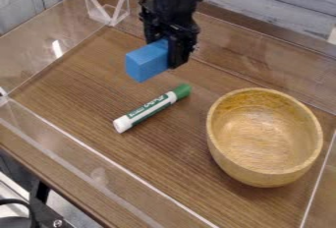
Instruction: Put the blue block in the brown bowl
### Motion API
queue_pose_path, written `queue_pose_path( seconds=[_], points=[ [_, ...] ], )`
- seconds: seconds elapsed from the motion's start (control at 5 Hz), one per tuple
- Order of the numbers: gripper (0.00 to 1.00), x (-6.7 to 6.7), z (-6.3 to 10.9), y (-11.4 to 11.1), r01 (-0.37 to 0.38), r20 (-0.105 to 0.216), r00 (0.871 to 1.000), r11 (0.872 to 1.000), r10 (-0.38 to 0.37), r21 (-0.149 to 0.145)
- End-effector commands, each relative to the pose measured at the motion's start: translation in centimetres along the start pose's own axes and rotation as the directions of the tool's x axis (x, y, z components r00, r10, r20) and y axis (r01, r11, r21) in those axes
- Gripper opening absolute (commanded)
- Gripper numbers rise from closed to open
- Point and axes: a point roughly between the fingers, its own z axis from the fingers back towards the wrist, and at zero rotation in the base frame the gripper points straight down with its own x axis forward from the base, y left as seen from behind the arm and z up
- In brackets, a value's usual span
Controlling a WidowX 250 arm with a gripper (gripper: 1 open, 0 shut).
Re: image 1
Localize blue block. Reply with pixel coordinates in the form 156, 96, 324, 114
125, 39, 168, 83

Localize black cable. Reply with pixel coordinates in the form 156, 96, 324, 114
0, 198, 48, 228

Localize brown wooden bowl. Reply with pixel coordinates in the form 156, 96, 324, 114
206, 87, 324, 188

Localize black table leg bracket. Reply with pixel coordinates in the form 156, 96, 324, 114
29, 181, 74, 228

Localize green white marker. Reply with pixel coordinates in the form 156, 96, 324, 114
113, 84, 192, 134

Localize clear acrylic tray walls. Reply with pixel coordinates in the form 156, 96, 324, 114
0, 0, 336, 228

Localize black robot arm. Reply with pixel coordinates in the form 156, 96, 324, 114
138, 0, 200, 69

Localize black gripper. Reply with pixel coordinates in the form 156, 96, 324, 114
138, 0, 200, 69

